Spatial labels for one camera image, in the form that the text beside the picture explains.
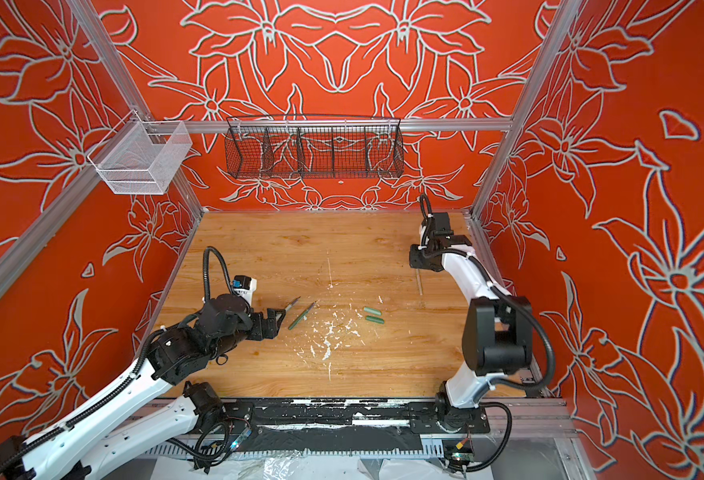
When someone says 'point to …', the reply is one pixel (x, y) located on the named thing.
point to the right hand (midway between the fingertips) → (412, 255)
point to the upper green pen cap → (373, 311)
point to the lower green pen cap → (374, 319)
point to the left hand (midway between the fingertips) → (271, 310)
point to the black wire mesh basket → (314, 147)
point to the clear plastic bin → (141, 157)
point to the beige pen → (419, 282)
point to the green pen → (302, 315)
